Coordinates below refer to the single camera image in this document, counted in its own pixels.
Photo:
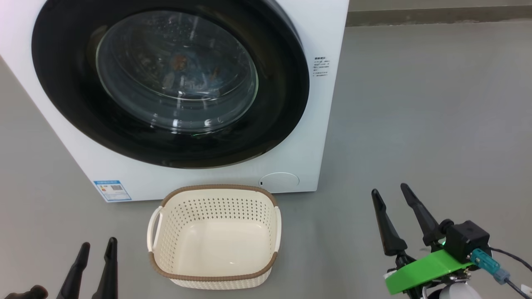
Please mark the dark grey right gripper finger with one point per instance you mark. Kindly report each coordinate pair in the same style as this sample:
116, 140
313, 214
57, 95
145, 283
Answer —
426, 222
390, 236

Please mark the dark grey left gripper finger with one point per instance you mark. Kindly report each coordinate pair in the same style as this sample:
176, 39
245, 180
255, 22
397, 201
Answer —
108, 274
75, 274

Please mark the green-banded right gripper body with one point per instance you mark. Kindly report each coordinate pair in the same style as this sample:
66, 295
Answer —
428, 270

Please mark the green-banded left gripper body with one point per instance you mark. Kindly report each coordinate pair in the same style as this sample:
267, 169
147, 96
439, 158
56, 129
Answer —
31, 293

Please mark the black-rimmed glass washing machine door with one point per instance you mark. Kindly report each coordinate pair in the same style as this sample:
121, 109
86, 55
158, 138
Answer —
62, 83

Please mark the blue cartoon print clothes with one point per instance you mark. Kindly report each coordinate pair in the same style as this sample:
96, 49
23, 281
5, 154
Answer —
179, 62

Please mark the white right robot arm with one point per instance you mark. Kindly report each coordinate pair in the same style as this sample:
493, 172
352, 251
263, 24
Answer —
457, 292

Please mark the cream perforated laundry basket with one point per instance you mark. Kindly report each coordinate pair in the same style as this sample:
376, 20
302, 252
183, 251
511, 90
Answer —
216, 245

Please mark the white front-load washing machine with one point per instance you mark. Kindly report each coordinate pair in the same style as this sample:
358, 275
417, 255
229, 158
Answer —
324, 145

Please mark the blue energy label sticker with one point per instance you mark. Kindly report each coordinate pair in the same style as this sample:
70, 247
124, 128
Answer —
112, 191

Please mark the round white filter cover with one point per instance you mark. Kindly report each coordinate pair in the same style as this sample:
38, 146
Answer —
278, 182

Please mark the small printed text label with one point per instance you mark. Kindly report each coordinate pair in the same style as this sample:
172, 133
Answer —
322, 66

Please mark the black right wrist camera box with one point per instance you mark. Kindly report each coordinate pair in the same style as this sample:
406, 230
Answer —
467, 238

